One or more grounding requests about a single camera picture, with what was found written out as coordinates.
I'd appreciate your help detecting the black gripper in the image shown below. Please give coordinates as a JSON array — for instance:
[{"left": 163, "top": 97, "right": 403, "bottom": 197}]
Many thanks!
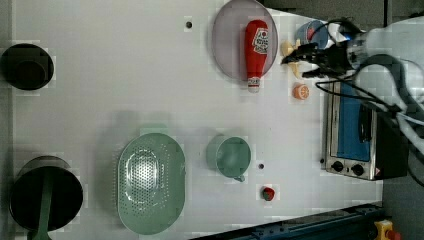
[{"left": 281, "top": 42, "right": 353, "bottom": 78}]

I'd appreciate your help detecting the red plush ketchup bottle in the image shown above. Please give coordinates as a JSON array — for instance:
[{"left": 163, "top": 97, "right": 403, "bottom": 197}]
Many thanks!
[{"left": 244, "top": 20, "right": 269, "bottom": 93}]

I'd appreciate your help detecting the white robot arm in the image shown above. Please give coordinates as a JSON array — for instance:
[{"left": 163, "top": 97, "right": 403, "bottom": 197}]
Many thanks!
[{"left": 282, "top": 16, "right": 423, "bottom": 158}]

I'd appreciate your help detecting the grey round plate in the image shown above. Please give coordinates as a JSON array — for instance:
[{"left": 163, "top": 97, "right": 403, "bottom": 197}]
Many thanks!
[{"left": 211, "top": 0, "right": 279, "bottom": 81}]

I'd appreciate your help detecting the yellow plush peeled banana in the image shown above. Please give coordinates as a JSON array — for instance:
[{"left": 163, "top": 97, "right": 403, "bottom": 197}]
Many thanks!
[{"left": 280, "top": 39, "right": 301, "bottom": 79}]

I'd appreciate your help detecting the blue bowl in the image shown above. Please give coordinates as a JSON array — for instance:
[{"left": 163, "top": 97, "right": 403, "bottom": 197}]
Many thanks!
[{"left": 295, "top": 20, "right": 329, "bottom": 49}]

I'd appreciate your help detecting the orange slice toy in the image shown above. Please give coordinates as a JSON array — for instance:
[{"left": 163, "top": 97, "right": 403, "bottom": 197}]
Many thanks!
[{"left": 292, "top": 84, "right": 309, "bottom": 100}]

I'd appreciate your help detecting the silver toaster oven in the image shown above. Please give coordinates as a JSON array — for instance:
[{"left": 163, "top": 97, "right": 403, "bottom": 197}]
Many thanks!
[{"left": 324, "top": 82, "right": 408, "bottom": 181}]

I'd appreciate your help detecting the green cup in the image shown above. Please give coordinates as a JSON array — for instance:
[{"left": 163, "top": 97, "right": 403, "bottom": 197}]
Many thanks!
[{"left": 206, "top": 135, "right": 251, "bottom": 182}]

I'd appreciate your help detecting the red plush strawberry on table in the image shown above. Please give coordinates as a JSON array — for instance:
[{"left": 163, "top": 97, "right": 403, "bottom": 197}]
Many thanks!
[{"left": 261, "top": 186, "right": 275, "bottom": 201}]

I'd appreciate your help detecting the yellow red emergency button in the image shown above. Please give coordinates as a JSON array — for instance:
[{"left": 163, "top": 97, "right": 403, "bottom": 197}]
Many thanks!
[{"left": 374, "top": 220, "right": 402, "bottom": 240}]

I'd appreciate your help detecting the green perforated colander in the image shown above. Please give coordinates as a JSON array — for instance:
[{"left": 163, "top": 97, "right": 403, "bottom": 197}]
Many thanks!
[{"left": 117, "top": 133, "right": 186, "bottom": 235}]

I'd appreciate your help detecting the black round container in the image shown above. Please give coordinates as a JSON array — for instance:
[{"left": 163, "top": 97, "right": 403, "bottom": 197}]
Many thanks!
[{"left": 1, "top": 43, "right": 54, "bottom": 91}]

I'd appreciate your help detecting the black pot with green ladle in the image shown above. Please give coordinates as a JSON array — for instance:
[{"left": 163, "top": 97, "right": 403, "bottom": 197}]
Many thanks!
[{"left": 9, "top": 155, "right": 83, "bottom": 240}]

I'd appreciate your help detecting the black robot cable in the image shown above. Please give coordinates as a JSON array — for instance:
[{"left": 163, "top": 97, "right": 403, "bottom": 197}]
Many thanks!
[{"left": 314, "top": 18, "right": 424, "bottom": 188}]

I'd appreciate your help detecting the blue metal rail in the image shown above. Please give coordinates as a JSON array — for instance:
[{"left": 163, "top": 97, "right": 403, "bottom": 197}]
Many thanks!
[{"left": 190, "top": 204, "right": 385, "bottom": 240}]

